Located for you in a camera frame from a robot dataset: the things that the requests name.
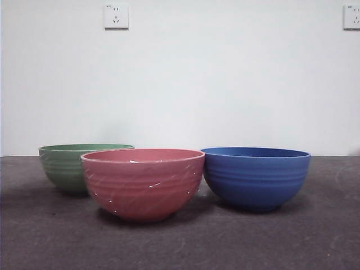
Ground red ribbed bowl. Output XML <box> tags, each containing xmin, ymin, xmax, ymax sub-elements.
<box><xmin>80</xmin><ymin>148</ymin><xmax>206</xmax><ymax>224</ymax></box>

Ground green ribbed bowl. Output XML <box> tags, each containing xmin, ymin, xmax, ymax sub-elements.
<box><xmin>38</xmin><ymin>143</ymin><xmax>136</xmax><ymax>195</ymax></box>

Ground blue ribbed bowl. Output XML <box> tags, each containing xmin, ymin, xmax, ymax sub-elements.
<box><xmin>200</xmin><ymin>146</ymin><xmax>312</xmax><ymax>213</ymax></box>

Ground white wall socket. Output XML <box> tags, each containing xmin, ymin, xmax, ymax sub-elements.
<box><xmin>103</xmin><ymin>2</ymin><xmax>130</xmax><ymax>31</ymax></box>
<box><xmin>343</xmin><ymin>4</ymin><xmax>360</xmax><ymax>32</ymax></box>

